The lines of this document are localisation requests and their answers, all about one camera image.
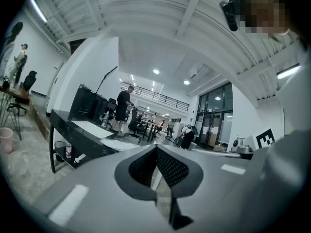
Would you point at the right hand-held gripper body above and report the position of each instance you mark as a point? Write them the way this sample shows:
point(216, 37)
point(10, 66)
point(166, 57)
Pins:
point(265, 138)

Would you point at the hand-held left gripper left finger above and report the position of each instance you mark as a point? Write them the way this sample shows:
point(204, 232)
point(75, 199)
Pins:
point(97, 203)

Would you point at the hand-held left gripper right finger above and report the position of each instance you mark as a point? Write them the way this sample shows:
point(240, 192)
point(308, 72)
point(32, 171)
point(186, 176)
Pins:
point(213, 188)

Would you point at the silver kitchen appliance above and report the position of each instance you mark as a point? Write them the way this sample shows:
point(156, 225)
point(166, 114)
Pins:
point(240, 145)

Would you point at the black-framed glass doors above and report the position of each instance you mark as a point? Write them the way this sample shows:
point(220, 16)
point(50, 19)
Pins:
point(213, 120)

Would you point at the clear bottle with red label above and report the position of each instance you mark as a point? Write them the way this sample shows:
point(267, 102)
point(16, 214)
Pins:
point(69, 150)

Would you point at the black mesh wastebasket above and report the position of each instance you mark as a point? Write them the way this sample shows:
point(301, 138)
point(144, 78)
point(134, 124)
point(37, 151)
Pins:
point(60, 150)

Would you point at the black table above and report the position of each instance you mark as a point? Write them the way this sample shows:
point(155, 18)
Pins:
point(80, 135)

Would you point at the long ceiling tube light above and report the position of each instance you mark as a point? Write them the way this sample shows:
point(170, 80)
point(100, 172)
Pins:
point(288, 71)
point(38, 9)

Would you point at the white flat board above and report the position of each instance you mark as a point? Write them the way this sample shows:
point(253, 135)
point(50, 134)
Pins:
point(91, 128)

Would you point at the white-topped office desk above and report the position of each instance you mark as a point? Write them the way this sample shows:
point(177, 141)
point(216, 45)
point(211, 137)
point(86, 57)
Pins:
point(153, 126)

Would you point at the white air conditioner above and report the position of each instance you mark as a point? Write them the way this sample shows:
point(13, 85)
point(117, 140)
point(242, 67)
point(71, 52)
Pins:
point(198, 71)

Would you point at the black monitor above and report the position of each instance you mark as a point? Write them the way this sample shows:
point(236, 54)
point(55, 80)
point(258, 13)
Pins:
point(83, 102)

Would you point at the black metal railing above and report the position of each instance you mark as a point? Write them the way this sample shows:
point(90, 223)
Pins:
point(158, 97)

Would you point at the pink waste bin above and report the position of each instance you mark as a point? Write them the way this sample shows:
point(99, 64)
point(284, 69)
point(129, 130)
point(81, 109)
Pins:
point(6, 139)

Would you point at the black desk lamp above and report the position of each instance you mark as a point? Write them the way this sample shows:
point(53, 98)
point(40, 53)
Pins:
point(105, 78)

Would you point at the person's head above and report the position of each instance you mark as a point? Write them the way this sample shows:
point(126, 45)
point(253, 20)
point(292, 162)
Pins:
point(262, 8)

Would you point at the wooden table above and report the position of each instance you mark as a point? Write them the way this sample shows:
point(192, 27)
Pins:
point(14, 93)

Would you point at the black office chair with jacket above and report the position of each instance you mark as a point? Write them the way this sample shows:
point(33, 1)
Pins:
point(28, 84)

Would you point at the black head-worn camera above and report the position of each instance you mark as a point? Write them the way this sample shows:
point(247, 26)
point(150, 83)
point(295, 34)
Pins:
point(230, 13)

